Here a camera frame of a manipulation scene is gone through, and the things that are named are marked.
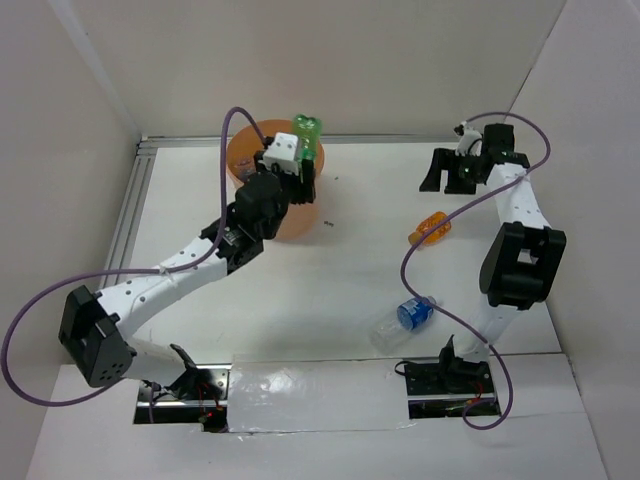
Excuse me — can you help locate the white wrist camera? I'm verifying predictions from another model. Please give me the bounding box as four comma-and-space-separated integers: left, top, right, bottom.
260, 132, 300, 176
454, 121, 483, 156

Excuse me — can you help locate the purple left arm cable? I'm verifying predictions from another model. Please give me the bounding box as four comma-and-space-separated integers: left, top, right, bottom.
1, 107, 269, 406

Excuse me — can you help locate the red label clear water bottle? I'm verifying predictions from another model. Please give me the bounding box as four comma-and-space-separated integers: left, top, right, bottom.
235, 157, 255, 182

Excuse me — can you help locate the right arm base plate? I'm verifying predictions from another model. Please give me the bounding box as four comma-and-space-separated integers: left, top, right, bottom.
394, 360, 501, 420

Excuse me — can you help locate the aluminium frame rail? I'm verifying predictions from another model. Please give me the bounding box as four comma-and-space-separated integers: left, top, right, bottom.
78, 133, 496, 364

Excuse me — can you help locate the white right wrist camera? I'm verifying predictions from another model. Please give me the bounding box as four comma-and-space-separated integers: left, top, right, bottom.
454, 121, 483, 156

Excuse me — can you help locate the green plastic bottle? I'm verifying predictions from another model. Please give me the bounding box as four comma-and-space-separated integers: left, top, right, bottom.
291, 114, 323, 161

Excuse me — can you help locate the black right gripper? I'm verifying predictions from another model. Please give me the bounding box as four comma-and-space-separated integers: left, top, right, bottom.
420, 147, 485, 195

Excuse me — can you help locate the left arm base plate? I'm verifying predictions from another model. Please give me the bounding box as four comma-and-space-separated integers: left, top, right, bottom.
133, 364, 232, 433

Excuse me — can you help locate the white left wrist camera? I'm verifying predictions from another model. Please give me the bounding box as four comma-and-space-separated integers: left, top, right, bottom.
260, 132, 300, 176

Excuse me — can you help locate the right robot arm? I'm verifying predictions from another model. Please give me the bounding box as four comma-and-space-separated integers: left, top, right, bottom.
420, 122, 567, 392

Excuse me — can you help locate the blue label bottle white cap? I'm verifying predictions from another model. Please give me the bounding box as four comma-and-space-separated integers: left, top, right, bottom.
369, 296, 438, 354

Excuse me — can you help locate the orange plastic bin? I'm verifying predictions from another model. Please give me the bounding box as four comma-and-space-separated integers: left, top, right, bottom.
227, 118, 329, 241

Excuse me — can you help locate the orange juice bottle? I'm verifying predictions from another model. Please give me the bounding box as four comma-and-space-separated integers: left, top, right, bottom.
408, 211, 451, 248

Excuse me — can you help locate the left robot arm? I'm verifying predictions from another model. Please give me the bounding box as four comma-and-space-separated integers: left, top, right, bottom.
58, 146, 316, 399

